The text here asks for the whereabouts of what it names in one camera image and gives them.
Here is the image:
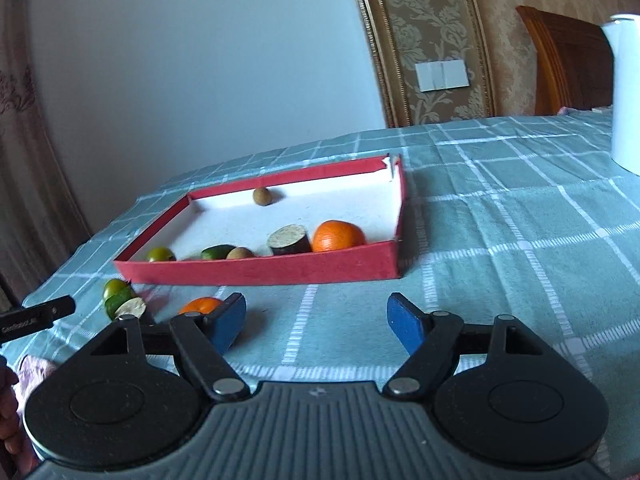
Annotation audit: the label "orange tangerine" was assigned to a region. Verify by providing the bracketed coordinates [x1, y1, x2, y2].
[179, 297, 224, 315]
[311, 220, 367, 252]

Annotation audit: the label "dark sugarcane piece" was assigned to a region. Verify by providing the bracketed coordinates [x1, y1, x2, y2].
[114, 297, 146, 320]
[267, 224, 311, 256]

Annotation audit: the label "green cucumber piece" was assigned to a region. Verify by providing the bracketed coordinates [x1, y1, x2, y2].
[201, 244, 234, 260]
[104, 286, 137, 321]

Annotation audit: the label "green tomato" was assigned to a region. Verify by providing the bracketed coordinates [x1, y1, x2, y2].
[102, 278, 129, 301]
[145, 246, 176, 262]

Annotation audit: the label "person's left hand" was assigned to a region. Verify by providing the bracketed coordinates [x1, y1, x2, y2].
[1, 358, 34, 479]

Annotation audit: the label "beige patterned curtain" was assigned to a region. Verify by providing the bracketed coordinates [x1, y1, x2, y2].
[1, 0, 90, 307]

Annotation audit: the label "orange tangerine in box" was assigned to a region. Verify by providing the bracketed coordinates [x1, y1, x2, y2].
[311, 220, 367, 252]

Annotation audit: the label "small brown longan in box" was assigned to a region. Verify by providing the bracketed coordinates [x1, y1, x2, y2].
[253, 186, 273, 207]

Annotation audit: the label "teal checked bedspread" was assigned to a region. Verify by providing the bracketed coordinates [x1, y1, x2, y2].
[2, 112, 639, 479]

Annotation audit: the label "red shallow cardboard box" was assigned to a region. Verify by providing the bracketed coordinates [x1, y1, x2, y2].
[114, 155, 407, 286]

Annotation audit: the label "wooden headboard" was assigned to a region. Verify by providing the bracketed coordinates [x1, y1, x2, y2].
[516, 6, 613, 116]

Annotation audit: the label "white lamp base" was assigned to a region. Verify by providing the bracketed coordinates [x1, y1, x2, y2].
[602, 14, 640, 174]

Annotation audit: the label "white wall switch panel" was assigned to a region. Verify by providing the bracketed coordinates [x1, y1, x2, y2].
[416, 58, 470, 92]

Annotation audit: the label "gold wallpaper frame moulding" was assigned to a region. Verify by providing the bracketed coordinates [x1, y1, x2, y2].
[356, 0, 497, 127]

